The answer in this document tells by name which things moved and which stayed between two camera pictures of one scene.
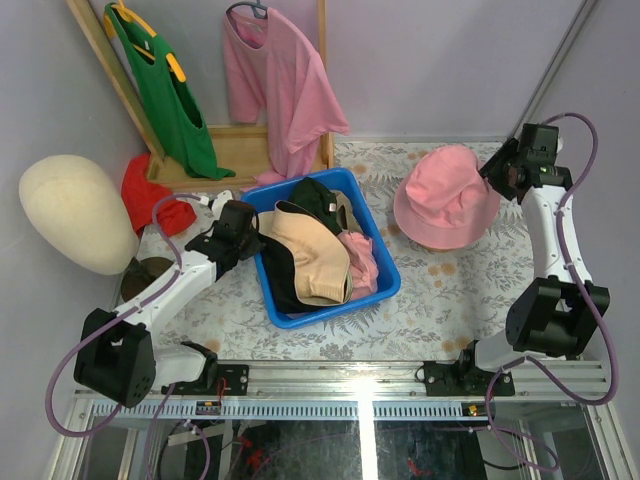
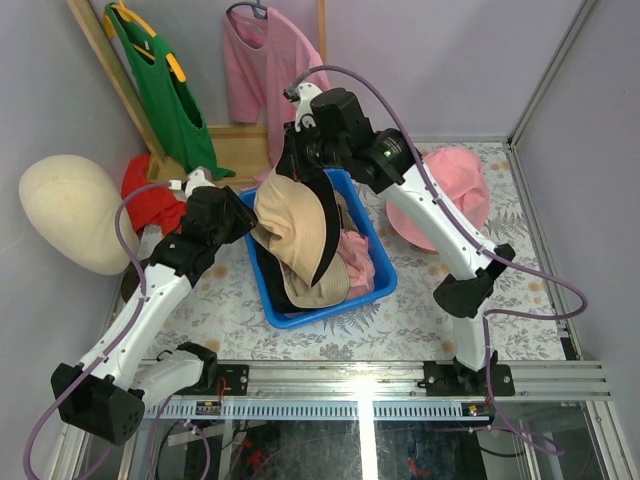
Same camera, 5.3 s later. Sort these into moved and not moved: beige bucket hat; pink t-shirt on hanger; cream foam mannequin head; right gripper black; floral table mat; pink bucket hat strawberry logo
Moved: beige bucket hat; right gripper black
Not moved: floral table mat; pink bucket hat strawberry logo; pink t-shirt on hanger; cream foam mannequin head
